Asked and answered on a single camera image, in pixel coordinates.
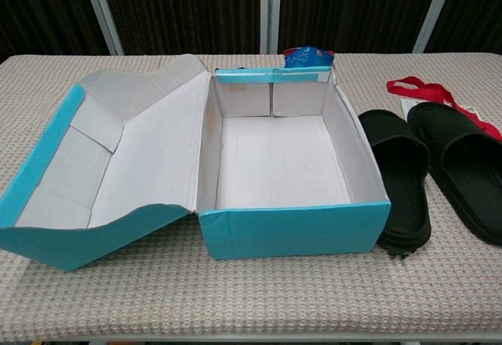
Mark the red lace strap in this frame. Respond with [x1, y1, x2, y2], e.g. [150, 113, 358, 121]
[386, 75, 502, 142]

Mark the light blue shoe box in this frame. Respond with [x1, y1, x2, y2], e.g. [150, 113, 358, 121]
[0, 53, 392, 272]

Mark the black rubber slipper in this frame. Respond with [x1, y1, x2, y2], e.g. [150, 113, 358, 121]
[358, 109, 432, 260]
[406, 101, 502, 246]

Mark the blue snack packet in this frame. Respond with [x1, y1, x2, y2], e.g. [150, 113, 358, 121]
[282, 45, 336, 70]

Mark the beige woven tablecloth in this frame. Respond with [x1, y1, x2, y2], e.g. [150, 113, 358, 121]
[0, 53, 502, 342]

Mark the white printed card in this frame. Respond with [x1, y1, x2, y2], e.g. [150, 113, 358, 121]
[398, 100, 421, 122]

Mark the grey metal partition post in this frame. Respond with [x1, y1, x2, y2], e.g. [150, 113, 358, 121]
[77, 0, 125, 56]
[414, 0, 459, 54]
[260, 0, 284, 56]

